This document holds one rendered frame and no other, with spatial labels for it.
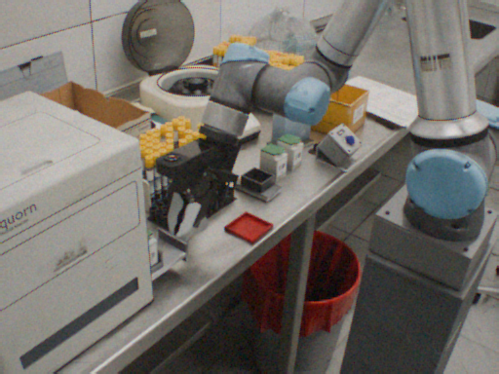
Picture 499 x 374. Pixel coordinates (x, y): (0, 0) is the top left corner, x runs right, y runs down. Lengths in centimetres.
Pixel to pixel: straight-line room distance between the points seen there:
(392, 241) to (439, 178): 26
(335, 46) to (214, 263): 43
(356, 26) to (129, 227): 48
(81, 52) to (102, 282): 79
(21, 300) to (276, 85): 49
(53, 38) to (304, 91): 73
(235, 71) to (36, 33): 61
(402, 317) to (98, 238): 60
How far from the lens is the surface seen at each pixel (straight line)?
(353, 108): 140
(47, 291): 73
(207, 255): 99
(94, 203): 72
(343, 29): 93
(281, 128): 130
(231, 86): 90
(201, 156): 89
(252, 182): 114
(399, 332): 111
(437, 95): 77
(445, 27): 75
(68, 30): 142
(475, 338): 223
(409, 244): 100
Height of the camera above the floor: 151
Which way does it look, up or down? 32 degrees down
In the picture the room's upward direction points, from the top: 3 degrees clockwise
